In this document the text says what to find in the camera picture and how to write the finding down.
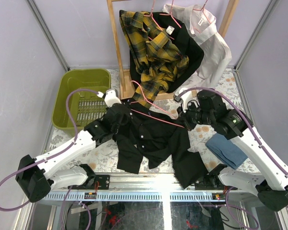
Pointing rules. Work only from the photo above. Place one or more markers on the white hanging shirt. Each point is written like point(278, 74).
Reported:
point(217, 54)

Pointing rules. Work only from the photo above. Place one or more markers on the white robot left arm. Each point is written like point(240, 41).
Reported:
point(42, 174)

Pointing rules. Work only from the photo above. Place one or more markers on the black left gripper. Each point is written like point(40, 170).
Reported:
point(124, 116)

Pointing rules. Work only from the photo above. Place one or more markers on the pink hanger of white shirt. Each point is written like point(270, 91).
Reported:
point(202, 18)

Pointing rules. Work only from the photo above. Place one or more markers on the floral patterned tablecloth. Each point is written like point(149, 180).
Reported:
point(104, 159)

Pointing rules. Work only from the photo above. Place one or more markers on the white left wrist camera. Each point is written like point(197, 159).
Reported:
point(110, 97)

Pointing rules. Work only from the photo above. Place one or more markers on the pink hanger of plaid shirt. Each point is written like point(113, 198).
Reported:
point(169, 28)

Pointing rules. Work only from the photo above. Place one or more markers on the pink wire hanger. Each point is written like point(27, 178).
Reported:
point(148, 102)

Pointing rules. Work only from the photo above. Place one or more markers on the yellow plaid flannel shirt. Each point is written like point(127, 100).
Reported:
point(157, 60)

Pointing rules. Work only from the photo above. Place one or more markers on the grey slotted cable duct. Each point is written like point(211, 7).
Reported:
point(134, 196)

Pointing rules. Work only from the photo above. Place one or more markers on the olive green plastic basket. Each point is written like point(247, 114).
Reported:
point(85, 107)

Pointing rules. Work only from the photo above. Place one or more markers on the black hanging shirt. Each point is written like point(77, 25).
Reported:
point(186, 45)

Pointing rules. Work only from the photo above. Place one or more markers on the aluminium front frame rail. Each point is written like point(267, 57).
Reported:
point(115, 182)

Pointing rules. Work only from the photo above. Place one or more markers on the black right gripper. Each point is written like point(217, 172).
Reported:
point(184, 116)

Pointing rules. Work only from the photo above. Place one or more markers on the black button shirt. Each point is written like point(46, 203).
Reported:
point(143, 133)

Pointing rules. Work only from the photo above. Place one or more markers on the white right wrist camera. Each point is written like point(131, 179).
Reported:
point(183, 97)

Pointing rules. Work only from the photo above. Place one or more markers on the folded blue cloth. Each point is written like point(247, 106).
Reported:
point(226, 151)

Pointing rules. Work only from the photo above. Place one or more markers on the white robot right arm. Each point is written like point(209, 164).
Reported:
point(213, 108)

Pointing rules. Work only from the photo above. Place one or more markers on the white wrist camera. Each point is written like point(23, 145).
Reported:
point(183, 97)
point(110, 97)

